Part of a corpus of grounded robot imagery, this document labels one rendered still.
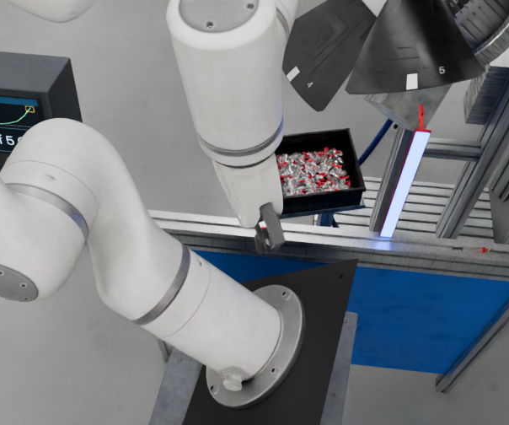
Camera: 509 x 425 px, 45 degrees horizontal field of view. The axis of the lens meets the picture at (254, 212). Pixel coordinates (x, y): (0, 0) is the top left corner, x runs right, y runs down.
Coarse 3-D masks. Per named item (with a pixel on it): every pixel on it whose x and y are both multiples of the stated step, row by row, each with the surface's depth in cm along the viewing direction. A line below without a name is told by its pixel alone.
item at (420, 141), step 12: (420, 132) 97; (420, 144) 99; (408, 156) 102; (420, 156) 101; (408, 168) 104; (408, 180) 107; (396, 192) 111; (396, 204) 114; (396, 216) 117; (384, 228) 121
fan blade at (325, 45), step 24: (336, 0) 129; (360, 0) 127; (312, 24) 133; (336, 24) 130; (360, 24) 128; (288, 48) 138; (312, 48) 134; (336, 48) 131; (360, 48) 129; (288, 72) 138; (312, 72) 134; (336, 72) 132; (312, 96) 134
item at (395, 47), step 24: (408, 0) 113; (432, 0) 113; (384, 24) 111; (408, 24) 110; (432, 24) 109; (456, 24) 109; (384, 48) 108; (408, 48) 107; (432, 48) 106; (456, 48) 105; (360, 72) 108; (384, 72) 106; (408, 72) 104; (432, 72) 103; (456, 72) 101; (480, 72) 100
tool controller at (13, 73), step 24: (0, 72) 96; (24, 72) 96; (48, 72) 96; (72, 72) 102; (0, 96) 94; (24, 96) 93; (48, 96) 93; (72, 96) 103; (0, 120) 97; (24, 120) 96; (0, 144) 100; (0, 168) 104
